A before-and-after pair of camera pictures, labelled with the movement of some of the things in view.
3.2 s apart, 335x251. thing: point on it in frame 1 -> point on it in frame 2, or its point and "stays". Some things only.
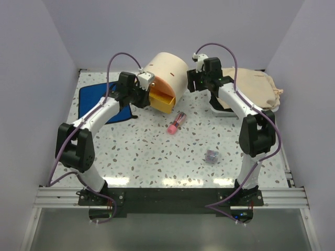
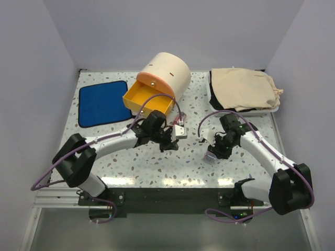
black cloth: [215, 103] stays
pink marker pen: [180, 117] stays
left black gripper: [145, 101] -> [169, 145]
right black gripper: [192, 76] -> [216, 150]
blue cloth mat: [89, 95] stays
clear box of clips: [211, 156] stays
